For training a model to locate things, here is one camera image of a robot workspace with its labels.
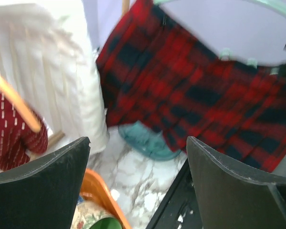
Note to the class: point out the red plaid skirt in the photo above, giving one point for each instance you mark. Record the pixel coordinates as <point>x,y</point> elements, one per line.
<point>154,71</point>

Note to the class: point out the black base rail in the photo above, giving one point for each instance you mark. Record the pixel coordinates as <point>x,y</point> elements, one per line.
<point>179,207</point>

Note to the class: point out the wooden clothes rack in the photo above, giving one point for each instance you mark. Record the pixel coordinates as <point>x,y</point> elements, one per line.
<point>56,137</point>

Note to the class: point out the mint green hanger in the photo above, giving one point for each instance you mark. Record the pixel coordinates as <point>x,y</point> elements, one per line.
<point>250,31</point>

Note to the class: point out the orange hanger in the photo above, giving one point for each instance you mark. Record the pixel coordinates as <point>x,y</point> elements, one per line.
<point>14,98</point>

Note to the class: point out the red polka dot garment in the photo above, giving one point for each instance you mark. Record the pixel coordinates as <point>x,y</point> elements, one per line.
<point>16,138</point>

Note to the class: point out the blue transparent tray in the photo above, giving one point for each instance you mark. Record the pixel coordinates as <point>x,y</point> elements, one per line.
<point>147,142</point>

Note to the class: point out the green floral mug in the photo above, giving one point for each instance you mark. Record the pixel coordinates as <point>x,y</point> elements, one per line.
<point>89,215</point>

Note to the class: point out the orange plastic bin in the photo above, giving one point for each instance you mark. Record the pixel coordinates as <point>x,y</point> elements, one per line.
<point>95,189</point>

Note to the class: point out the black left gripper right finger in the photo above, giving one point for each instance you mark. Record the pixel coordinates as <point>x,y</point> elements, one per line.
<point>233,195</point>

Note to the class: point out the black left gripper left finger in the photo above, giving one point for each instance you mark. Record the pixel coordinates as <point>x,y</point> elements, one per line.
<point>43,193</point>

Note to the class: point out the white skirt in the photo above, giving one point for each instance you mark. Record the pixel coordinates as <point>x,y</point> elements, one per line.
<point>47,57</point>

